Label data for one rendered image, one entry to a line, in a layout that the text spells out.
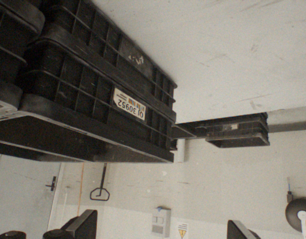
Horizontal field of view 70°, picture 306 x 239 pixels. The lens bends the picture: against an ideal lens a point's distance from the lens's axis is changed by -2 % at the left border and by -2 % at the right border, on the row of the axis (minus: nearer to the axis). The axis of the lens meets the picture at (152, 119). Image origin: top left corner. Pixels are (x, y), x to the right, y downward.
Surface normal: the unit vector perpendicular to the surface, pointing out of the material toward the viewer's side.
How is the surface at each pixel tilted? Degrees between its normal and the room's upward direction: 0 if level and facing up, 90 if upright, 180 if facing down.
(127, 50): 90
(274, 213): 90
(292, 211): 90
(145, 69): 90
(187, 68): 0
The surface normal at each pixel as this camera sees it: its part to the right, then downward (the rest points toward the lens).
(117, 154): -0.53, -0.31
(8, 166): 0.80, -0.12
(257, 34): -0.09, 0.94
